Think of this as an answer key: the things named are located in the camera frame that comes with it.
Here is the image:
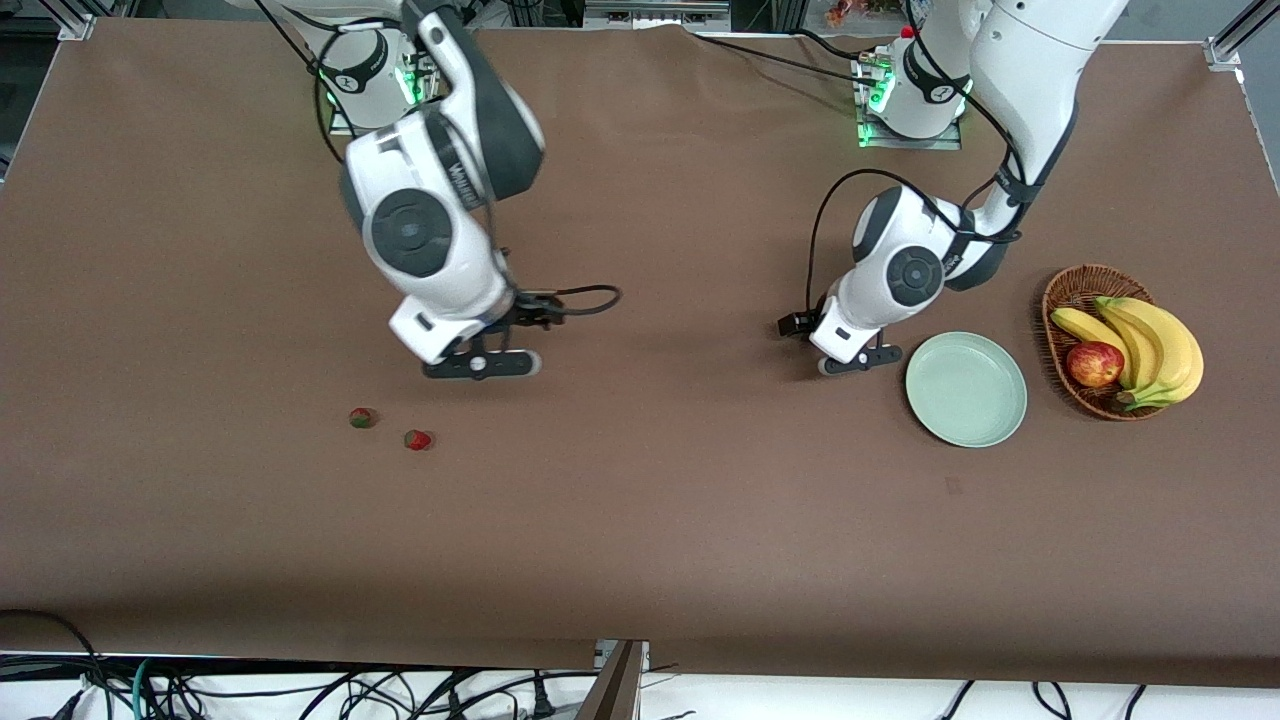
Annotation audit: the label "pale green round plate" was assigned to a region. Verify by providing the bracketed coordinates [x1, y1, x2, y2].
[905, 331, 1028, 448]

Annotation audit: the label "table cover cloth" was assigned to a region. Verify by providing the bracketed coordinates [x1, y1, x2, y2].
[0, 18, 1280, 691]

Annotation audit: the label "brown wicker basket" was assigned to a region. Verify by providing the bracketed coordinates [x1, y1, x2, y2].
[1041, 264, 1171, 422]

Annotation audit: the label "red apple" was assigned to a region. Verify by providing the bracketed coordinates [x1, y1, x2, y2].
[1065, 341, 1126, 389]

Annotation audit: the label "red orange background items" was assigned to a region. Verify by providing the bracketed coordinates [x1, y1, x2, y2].
[826, 0, 901, 29]

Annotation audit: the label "yellow banana bunch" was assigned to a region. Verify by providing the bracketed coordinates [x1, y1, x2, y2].
[1050, 296, 1205, 411]

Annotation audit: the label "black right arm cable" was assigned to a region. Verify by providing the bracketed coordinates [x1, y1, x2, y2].
[253, 0, 622, 318]

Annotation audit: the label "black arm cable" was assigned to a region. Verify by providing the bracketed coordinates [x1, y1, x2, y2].
[805, 0, 1031, 319]
[253, 0, 622, 318]

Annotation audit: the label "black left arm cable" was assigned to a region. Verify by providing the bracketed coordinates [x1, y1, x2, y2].
[805, 0, 1031, 319]

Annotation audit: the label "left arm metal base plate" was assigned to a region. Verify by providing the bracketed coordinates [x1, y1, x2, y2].
[855, 50, 963, 151]

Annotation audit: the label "black cable across cloth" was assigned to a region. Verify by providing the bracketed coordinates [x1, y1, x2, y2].
[688, 33, 883, 85]

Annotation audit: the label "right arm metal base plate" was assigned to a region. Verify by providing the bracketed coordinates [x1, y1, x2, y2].
[328, 45, 441, 137]

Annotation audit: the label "grey metal frame device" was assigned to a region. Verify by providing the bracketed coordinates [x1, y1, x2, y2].
[583, 0, 733, 31]

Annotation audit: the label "aluminium frame post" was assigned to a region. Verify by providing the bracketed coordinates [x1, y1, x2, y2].
[575, 640, 651, 720]

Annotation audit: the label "black looped floor cable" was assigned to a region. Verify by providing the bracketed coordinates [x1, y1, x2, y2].
[0, 608, 113, 720]

